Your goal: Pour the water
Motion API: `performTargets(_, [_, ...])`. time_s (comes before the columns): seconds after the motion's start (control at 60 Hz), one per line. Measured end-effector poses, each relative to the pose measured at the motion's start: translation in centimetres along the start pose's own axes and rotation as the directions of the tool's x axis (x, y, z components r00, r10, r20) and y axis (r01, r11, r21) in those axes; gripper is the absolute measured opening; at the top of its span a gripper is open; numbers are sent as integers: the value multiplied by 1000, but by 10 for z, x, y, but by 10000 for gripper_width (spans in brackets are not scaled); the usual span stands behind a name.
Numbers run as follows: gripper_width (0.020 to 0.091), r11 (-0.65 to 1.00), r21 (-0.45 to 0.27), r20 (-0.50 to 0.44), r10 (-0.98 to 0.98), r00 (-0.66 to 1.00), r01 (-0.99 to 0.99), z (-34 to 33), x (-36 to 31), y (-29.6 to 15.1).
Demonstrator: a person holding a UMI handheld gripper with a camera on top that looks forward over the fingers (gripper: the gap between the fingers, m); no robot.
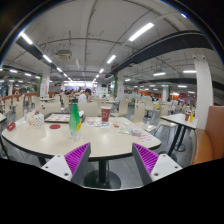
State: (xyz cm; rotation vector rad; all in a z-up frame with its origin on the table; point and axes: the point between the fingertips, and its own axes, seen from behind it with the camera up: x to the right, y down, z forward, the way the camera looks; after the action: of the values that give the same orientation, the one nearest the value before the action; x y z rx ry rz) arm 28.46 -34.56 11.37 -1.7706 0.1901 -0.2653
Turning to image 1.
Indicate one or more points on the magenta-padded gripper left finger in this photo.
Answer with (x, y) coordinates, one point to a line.
(77, 156)

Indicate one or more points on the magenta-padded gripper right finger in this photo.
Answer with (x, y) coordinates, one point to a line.
(146, 158)

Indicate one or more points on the green drink bottle black cap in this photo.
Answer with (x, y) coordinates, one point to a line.
(74, 120)

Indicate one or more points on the red and white leaflet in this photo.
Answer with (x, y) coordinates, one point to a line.
(145, 137)

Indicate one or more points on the clear plastic bag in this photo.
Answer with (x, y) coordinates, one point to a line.
(128, 130)

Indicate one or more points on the flat round red coaster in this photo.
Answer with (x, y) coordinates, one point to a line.
(55, 126)

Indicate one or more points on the colourful sticker sheet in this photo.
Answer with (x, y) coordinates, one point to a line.
(96, 123)

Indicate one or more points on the dark food tray paper liner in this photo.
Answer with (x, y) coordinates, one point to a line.
(58, 117)

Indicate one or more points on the small red sauce packet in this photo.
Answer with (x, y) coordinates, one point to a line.
(116, 125)

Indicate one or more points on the beige cafeteria chairs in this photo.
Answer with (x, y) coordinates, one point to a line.
(88, 109)

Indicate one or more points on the neighbouring white table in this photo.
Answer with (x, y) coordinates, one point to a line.
(176, 119)

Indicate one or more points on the red paper cup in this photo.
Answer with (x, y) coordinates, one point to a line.
(105, 114)

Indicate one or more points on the white polka dot mug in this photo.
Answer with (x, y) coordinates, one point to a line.
(39, 120)

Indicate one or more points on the small red cup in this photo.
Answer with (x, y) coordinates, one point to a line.
(187, 116)

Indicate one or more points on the person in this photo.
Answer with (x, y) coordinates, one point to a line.
(83, 97)

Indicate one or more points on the small yellow bottle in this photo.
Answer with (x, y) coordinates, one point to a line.
(191, 117)

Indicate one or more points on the paper snack bag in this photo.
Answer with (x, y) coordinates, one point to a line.
(30, 117)

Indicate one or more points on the orange padded bench seat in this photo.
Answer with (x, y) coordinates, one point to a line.
(213, 133)

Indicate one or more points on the small red card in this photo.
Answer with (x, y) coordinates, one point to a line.
(11, 126)

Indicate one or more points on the ceiling air conditioner unit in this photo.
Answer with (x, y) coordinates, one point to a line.
(63, 55)

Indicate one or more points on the ceiling strip lights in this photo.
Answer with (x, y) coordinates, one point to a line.
(141, 31)

